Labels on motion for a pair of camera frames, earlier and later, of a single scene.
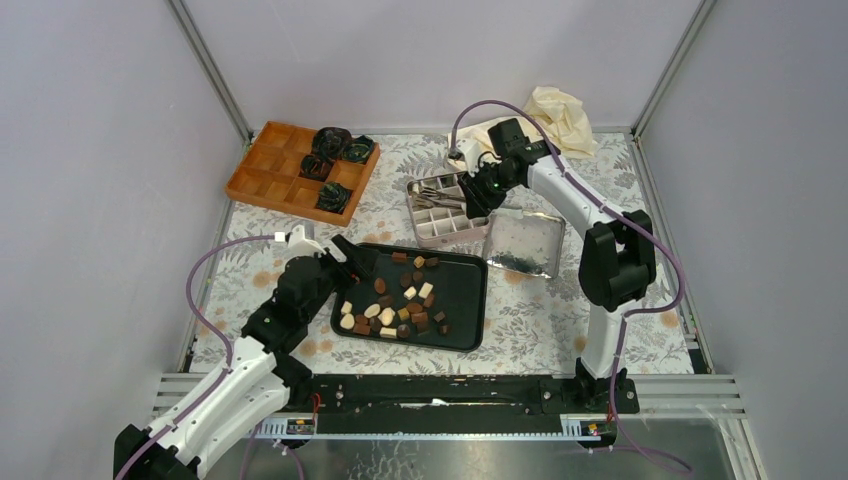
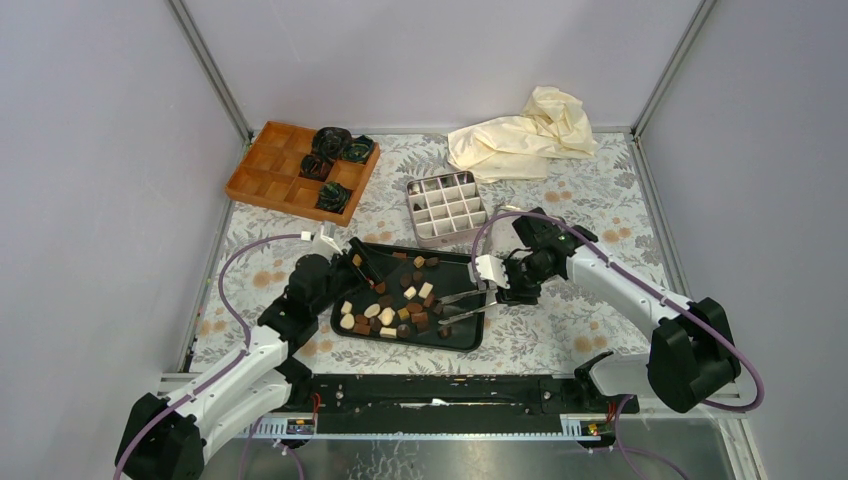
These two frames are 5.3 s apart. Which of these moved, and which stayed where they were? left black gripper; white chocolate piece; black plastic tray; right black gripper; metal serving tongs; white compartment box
Moved: metal serving tongs; right black gripper
Stayed: left black gripper; white chocolate piece; black plastic tray; white compartment box
